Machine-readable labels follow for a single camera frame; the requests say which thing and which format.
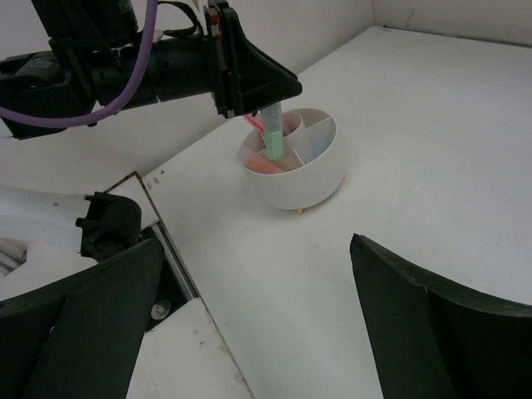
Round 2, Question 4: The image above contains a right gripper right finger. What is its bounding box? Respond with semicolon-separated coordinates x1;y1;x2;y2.
350;234;531;398

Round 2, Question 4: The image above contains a white round divided organizer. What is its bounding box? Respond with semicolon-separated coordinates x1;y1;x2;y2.
237;108;347;211

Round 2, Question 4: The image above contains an orange yellow highlighter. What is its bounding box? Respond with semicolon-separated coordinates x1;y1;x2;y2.
244;154;285;175

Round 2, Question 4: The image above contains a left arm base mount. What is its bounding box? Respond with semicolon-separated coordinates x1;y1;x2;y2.
141;221;200;332

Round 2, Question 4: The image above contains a thin red pen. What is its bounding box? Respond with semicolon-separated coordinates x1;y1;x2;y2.
243;115;264;135

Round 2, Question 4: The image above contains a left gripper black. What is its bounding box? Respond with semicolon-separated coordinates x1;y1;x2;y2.
1;1;303;140

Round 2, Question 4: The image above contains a green highlighter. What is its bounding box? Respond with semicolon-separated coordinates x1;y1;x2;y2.
260;102;284;160

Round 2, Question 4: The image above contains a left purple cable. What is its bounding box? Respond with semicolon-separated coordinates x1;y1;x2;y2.
0;0;161;126

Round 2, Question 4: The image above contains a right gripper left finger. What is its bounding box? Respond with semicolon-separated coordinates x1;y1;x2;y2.
1;239;164;398

